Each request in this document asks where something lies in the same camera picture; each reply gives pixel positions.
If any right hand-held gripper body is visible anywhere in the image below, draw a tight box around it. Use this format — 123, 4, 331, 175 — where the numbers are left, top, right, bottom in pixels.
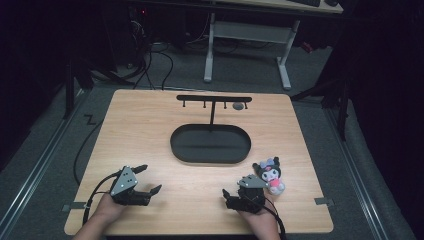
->
226, 174, 270, 215

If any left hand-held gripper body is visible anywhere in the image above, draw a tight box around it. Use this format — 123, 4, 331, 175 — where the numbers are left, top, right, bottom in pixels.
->
109, 165, 152, 207

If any black and pink plush toy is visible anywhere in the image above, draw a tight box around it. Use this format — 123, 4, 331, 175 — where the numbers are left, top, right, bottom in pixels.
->
251, 156, 287, 196

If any person's right hand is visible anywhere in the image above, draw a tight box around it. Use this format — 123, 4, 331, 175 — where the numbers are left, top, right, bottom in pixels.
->
237, 205, 280, 235

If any person's left hand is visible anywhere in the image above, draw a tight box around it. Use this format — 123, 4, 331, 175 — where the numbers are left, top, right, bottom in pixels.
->
94, 193, 128, 225

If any black hook stand with tray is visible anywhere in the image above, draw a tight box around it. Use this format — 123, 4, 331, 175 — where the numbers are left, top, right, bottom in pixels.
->
169, 94, 253, 165

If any grey tape strip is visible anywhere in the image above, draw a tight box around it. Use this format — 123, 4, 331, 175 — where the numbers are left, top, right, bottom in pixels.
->
314, 196, 335, 206
61, 201, 88, 213

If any black metal stand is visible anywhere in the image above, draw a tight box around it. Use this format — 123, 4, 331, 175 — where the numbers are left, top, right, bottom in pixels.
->
289, 74, 352, 142
62, 56, 96, 120

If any black computer tower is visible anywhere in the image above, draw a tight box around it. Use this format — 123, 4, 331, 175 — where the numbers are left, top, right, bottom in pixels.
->
127, 5, 153, 69

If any white-framed desk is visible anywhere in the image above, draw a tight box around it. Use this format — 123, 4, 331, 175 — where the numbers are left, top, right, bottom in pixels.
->
203, 0, 344, 91

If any black keyboard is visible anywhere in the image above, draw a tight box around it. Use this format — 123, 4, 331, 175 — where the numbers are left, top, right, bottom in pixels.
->
287, 0, 322, 8

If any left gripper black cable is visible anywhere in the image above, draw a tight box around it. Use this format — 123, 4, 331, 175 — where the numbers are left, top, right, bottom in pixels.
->
81, 171, 121, 226

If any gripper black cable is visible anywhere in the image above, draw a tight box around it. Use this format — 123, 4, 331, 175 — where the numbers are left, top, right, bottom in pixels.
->
263, 197, 288, 240
81, 171, 121, 226

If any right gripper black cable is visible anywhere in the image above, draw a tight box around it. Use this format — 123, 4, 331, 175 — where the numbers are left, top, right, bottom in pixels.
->
263, 197, 288, 240

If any black floor cable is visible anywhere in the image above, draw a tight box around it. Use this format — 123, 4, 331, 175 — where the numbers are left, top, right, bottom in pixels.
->
72, 120, 105, 186

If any metal floor rail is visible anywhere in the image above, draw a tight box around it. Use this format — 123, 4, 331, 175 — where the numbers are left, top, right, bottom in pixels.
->
0, 88, 88, 233
324, 106, 391, 240

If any bundle of black cables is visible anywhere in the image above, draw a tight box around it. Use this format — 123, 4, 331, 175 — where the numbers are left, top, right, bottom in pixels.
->
128, 19, 175, 91

